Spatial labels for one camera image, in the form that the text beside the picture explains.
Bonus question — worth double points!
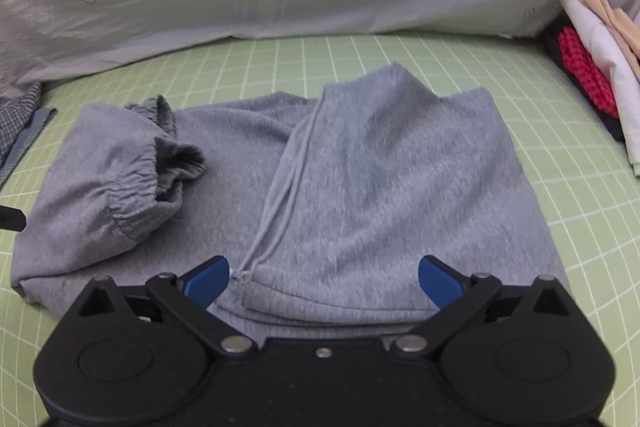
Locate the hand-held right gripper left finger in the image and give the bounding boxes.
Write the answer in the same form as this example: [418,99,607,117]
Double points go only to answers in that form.
[60,255,261,356]

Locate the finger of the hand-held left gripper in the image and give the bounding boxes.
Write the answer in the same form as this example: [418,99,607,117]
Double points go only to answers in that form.
[0,205,27,233]

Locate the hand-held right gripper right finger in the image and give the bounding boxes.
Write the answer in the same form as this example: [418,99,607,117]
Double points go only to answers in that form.
[390,255,591,355]

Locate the grey sweatpants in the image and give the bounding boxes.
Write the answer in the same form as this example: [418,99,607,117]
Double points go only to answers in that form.
[11,63,573,328]

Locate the stack of folded clothes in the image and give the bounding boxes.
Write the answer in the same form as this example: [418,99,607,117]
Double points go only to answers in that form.
[557,0,640,178]

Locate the dark blue checked cloth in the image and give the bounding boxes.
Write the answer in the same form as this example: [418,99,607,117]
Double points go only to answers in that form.
[0,82,45,160]

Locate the folded red checked cloth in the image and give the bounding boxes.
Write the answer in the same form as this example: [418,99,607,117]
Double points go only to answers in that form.
[557,27,621,118]

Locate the folded black cloth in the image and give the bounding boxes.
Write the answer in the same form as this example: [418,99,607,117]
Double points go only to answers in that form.
[544,19,628,142]

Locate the folded beige cloth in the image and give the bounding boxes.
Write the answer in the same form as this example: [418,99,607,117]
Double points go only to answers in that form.
[574,0,640,75]

